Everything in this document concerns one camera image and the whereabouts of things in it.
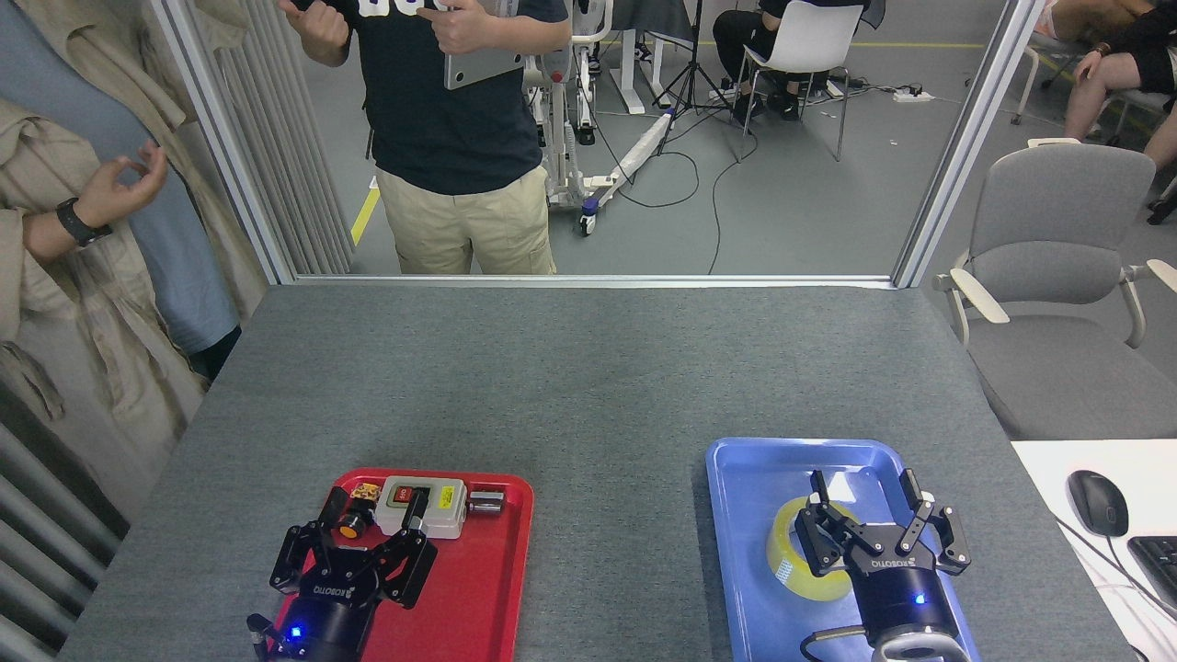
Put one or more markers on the silver left post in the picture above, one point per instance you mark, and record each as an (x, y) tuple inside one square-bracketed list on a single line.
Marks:
[(223, 138)]

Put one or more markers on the grey tablet computer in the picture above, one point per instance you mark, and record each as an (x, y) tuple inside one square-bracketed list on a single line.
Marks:
[(478, 69)]

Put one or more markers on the white switch box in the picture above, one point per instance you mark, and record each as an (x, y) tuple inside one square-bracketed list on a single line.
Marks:
[(443, 519)]

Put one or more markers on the yellow tape roll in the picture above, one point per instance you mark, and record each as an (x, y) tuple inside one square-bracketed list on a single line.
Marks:
[(809, 588)]

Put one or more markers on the white desk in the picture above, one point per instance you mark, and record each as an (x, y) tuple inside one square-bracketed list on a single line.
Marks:
[(1039, 469)]

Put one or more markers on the seated person with bare legs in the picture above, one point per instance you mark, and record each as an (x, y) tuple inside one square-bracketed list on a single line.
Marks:
[(1103, 83)]

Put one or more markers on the grey office chair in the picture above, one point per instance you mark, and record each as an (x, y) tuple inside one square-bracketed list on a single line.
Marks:
[(1057, 221)]

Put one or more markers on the person's hand with wristwatch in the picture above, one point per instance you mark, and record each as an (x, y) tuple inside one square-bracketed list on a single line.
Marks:
[(124, 188)]

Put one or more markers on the silver horizontal rail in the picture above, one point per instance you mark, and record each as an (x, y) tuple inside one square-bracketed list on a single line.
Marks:
[(598, 279)]

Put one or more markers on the silver right post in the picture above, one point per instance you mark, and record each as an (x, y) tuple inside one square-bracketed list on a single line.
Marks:
[(967, 138)]

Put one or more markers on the red plastic tray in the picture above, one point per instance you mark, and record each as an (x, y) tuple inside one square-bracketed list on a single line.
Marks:
[(478, 598)]

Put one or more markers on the black computer mouse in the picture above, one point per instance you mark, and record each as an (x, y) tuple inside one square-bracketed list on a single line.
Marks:
[(1099, 504)]

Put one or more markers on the white plastic chair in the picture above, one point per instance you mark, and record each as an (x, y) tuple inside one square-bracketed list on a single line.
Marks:
[(809, 37)]

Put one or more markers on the grey chair with white legs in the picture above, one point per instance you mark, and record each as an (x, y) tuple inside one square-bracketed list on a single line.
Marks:
[(1057, 44)]

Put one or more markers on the blue plastic tray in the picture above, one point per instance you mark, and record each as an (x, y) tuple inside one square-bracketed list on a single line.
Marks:
[(745, 496)]

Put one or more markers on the black tripod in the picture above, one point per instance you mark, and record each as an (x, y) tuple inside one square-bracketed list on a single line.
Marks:
[(696, 37)]

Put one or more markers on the person beside table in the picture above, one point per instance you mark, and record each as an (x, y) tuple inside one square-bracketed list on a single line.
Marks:
[(55, 349)]

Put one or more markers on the seated person's hand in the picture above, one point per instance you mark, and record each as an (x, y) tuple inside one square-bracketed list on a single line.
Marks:
[(1089, 66)]

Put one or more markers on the standing person's left hand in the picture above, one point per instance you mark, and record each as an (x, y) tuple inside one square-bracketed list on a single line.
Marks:
[(469, 26)]

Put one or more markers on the white desk leg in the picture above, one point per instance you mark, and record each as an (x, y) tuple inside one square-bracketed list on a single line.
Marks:
[(630, 74)]

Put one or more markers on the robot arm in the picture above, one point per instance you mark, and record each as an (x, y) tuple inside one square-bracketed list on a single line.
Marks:
[(919, 649)]

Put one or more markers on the white power strip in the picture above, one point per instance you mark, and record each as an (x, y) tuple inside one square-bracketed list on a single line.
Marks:
[(913, 95)]

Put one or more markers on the black wristwatch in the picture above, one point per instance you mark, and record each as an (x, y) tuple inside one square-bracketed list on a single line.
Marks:
[(81, 222)]

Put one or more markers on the white stand on wheels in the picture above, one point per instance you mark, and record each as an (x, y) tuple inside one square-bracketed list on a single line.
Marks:
[(565, 175)]

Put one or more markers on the black keyboard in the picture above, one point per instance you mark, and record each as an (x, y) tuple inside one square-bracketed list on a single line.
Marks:
[(1160, 565)]

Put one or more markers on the silver post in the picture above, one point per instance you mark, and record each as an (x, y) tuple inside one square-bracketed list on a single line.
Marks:
[(967, 138), (223, 138)]

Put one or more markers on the small yellow red component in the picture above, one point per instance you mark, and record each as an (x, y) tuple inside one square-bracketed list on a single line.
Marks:
[(366, 493)]

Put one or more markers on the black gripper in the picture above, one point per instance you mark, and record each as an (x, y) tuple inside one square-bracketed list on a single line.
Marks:
[(331, 607), (897, 588)]

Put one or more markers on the small silver cylinder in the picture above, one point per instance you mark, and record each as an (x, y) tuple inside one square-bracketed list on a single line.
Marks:
[(485, 503)]

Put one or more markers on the standing person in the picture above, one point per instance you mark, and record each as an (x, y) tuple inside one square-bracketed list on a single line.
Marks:
[(460, 138)]

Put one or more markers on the standing person's right hand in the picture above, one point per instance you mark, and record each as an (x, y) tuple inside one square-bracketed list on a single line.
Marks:
[(322, 28)]

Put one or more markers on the person seated on white chair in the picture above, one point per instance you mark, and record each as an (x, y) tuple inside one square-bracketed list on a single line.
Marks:
[(736, 37)]

